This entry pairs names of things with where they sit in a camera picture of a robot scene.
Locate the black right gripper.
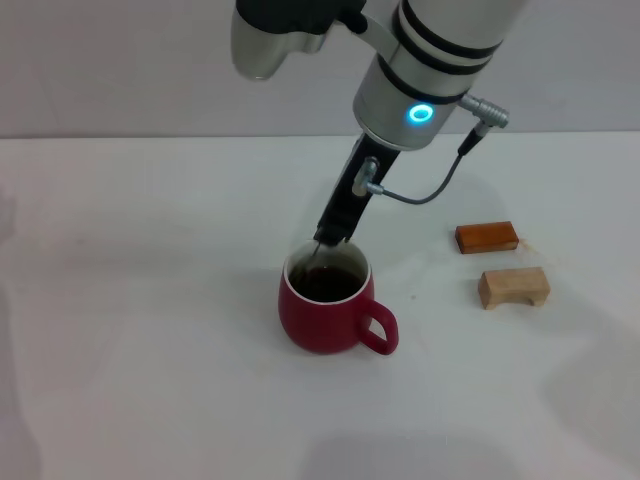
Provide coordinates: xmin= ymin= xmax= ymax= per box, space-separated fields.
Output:
xmin=312 ymin=133 xmax=402 ymax=247

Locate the silver black wrist camera housing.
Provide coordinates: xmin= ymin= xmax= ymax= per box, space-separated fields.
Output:
xmin=230 ymin=0 xmax=401 ymax=82

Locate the dark orange wooden block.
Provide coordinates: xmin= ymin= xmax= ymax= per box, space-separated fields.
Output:
xmin=454 ymin=220 xmax=519 ymax=256

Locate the grey cable with metal plugs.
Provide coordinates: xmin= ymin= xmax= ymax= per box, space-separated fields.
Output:
xmin=351 ymin=92 xmax=512 ymax=205

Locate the pink handled metal spoon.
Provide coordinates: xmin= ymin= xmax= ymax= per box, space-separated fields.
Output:
xmin=293 ymin=241 xmax=322 ymax=282

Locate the light wooden arch block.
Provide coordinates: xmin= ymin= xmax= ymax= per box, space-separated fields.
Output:
xmin=477 ymin=266 xmax=552 ymax=311

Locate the red ceramic coffee cup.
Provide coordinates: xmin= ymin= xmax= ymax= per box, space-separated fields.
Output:
xmin=277 ymin=240 xmax=400 ymax=357

